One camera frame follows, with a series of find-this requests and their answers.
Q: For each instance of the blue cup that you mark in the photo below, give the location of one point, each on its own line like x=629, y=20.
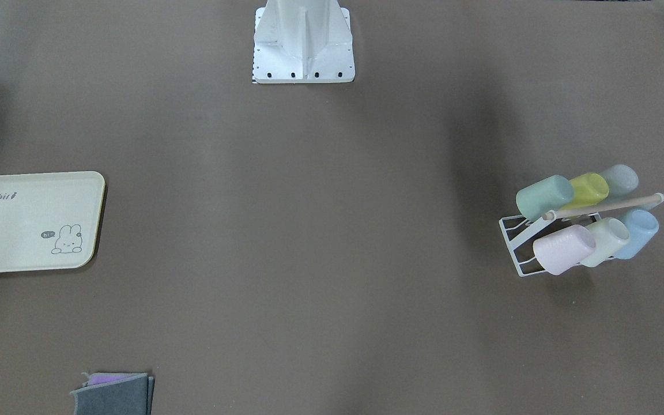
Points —
x=642, y=226

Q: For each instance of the grey cup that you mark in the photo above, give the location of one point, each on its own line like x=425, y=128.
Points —
x=621, y=181

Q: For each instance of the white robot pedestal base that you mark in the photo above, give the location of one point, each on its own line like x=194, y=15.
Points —
x=303, y=42

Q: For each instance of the cream white cup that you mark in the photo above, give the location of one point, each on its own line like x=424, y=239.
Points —
x=611, y=235

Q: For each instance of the purple cloth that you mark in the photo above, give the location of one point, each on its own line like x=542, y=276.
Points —
x=103, y=377

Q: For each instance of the grey folded cloth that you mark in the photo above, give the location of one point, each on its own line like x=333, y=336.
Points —
x=129, y=396

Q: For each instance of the pink cup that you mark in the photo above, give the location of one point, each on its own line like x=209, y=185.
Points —
x=559, y=251

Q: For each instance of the yellow cup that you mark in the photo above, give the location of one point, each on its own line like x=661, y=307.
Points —
x=589, y=189

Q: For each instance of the cream rabbit tray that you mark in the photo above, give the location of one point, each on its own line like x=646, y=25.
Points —
x=49, y=221

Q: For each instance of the green cup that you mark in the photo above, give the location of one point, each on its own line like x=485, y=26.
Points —
x=551, y=193

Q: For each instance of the white wire cup rack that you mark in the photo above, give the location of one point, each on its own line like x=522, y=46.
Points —
x=519, y=233

